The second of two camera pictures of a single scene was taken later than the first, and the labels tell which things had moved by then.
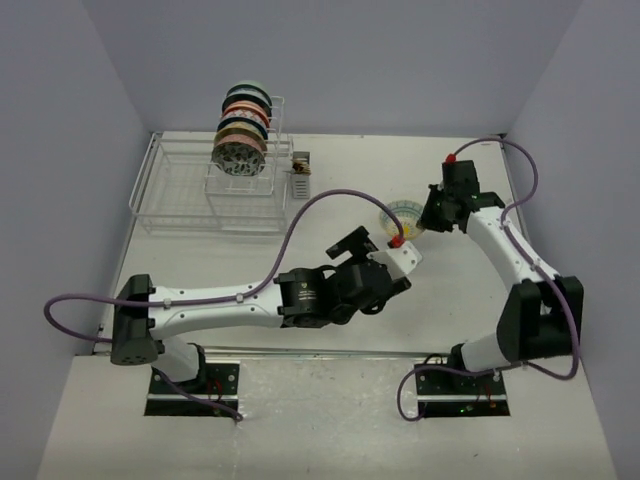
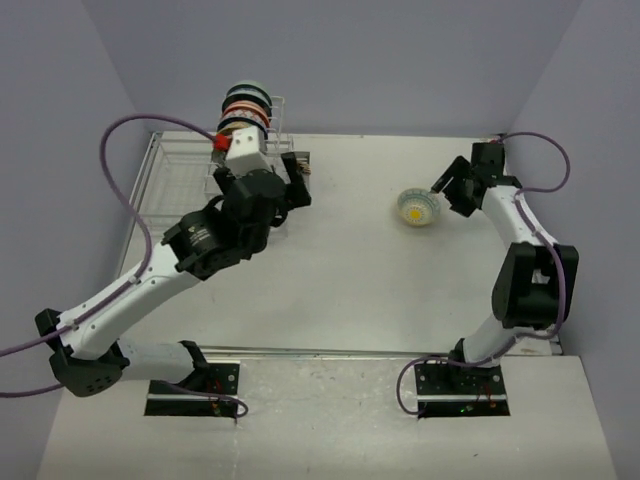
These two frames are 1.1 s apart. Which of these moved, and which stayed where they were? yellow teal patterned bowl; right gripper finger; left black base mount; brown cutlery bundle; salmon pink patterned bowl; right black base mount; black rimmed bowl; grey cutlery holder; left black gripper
Moved: right gripper finger; yellow teal patterned bowl; left black gripper
Stayed: left black base mount; grey cutlery holder; brown cutlery bundle; black rimmed bowl; salmon pink patterned bowl; right black base mount
